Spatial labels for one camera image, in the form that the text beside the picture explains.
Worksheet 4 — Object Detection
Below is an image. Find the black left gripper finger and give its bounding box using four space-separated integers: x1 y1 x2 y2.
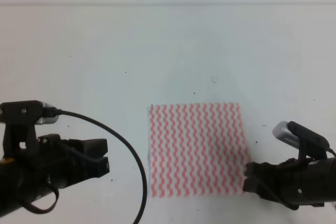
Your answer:
79 157 110 180
68 138 108 158

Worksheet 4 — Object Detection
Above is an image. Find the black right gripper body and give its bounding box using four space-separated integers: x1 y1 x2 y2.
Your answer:
265 158 331 210

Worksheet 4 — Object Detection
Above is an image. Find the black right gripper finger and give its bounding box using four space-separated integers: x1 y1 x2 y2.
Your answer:
245 162 272 177
243 177 270 198

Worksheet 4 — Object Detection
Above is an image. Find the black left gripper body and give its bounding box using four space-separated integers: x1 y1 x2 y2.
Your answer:
15 134 84 198

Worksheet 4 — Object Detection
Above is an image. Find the pink white wavy striped towel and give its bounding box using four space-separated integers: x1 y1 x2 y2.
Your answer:
148 102 250 198

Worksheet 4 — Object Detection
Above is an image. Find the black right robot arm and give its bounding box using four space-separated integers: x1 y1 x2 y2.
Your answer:
243 158 335 210

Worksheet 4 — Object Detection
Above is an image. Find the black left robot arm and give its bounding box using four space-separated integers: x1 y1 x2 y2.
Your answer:
1 134 110 216

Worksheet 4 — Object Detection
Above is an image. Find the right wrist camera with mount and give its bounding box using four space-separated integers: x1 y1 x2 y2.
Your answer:
272 121 335 161

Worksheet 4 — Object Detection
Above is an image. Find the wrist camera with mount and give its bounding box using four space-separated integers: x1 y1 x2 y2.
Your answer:
272 121 335 161
1 100 59 158

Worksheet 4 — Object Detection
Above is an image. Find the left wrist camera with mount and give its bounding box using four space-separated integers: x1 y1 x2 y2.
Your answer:
1 100 59 158

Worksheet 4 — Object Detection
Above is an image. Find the black left camera cable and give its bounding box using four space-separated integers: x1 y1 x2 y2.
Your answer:
22 108 148 224

